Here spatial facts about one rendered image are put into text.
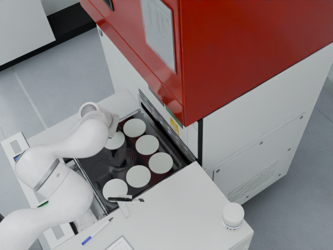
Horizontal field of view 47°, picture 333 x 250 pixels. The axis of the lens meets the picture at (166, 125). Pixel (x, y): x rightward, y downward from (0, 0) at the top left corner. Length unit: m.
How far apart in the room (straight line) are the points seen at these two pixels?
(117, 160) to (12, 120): 1.63
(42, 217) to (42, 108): 2.11
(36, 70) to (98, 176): 1.93
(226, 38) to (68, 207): 0.62
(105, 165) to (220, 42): 0.78
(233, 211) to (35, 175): 0.65
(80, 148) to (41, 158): 0.10
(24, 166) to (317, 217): 1.93
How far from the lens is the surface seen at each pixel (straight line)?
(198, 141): 1.41
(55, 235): 1.49
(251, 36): 1.18
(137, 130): 1.69
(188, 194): 1.45
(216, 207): 1.43
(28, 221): 1.05
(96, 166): 1.63
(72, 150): 1.03
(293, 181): 2.63
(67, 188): 1.03
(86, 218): 1.56
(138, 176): 1.57
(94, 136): 1.05
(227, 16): 1.05
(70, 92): 3.13
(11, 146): 1.74
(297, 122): 1.96
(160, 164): 1.58
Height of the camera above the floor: 2.28
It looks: 55 degrees down
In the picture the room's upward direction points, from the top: 6 degrees counter-clockwise
